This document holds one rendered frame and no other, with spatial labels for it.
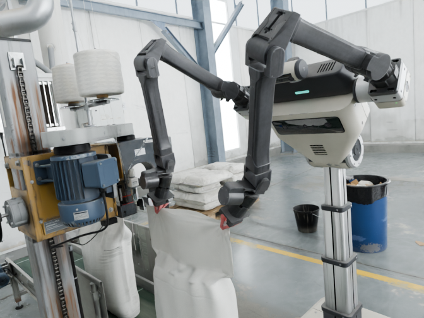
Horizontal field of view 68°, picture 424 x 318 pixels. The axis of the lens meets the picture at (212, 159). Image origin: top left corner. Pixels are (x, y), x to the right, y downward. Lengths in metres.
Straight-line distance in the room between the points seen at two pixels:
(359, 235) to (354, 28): 6.94
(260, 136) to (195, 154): 6.35
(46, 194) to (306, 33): 1.03
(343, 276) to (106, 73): 1.32
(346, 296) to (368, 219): 1.62
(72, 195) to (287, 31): 0.83
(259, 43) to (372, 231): 2.69
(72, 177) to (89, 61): 0.40
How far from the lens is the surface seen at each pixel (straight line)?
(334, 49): 0.93
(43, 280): 1.45
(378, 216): 3.26
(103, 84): 1.20
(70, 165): 1.14
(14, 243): 4.21
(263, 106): 0.83
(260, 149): 0.90
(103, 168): 1.10
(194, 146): 7.17
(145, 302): 2.05
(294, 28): 0.80
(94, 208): 1.17
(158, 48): 1.18
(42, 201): 1.32
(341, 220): 1.55
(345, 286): 1.67
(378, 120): 9.16
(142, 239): 2.24
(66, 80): 1.46
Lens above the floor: 1.41
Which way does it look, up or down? 8 degrees down
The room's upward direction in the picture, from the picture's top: 6 degrees counter-clockwise
